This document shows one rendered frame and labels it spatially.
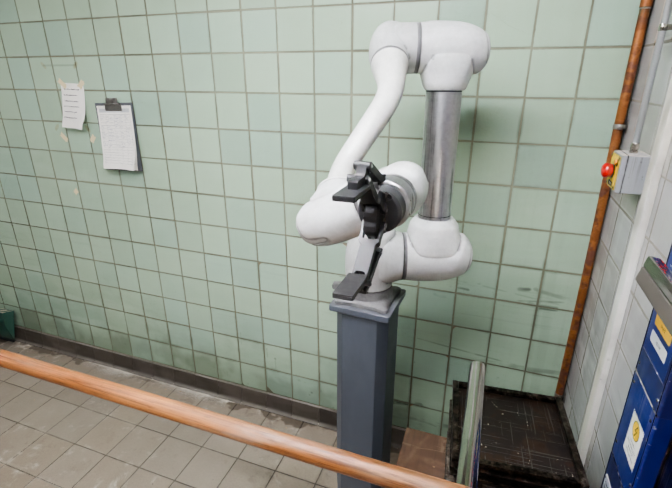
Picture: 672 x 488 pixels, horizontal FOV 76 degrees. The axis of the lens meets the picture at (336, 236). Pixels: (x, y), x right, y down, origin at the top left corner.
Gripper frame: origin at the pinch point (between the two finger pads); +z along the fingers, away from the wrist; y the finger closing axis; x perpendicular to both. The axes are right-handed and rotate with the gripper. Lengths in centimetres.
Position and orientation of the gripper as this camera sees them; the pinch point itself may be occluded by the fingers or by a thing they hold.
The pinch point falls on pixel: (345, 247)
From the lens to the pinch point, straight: 56.7
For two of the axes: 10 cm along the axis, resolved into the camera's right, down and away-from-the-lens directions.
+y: 0.0, 9.4, 3.5
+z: -3.5, 3.3, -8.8
